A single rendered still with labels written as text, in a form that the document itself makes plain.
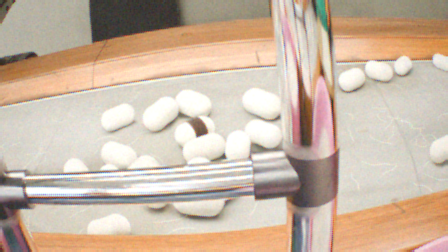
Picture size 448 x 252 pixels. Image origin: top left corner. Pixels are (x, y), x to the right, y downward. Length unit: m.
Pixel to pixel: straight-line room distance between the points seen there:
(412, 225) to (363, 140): 0.16
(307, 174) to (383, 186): 0.19
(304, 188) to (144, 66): 0.42
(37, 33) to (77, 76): 2.16
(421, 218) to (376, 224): 0.03
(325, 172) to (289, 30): 0.06
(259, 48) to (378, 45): 0.14
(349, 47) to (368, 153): 0.21
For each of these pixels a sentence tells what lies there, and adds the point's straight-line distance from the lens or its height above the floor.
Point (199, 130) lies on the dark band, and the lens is 0.46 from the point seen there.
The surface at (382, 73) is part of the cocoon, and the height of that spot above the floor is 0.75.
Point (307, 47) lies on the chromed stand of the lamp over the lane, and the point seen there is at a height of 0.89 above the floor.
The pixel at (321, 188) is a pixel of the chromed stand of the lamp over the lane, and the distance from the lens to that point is 0.22.
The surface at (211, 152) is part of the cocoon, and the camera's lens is 0.43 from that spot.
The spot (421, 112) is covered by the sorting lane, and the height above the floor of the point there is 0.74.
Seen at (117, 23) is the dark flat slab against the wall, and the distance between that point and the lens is 2.58.
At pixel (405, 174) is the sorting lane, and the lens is 0.41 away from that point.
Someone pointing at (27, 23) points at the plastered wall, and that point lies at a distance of 2.80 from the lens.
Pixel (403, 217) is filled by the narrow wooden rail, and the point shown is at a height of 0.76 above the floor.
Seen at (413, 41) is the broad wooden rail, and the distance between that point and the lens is 0.65.
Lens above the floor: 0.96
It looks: 26 degrees down
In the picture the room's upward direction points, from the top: 7 degrees counter-clockwise
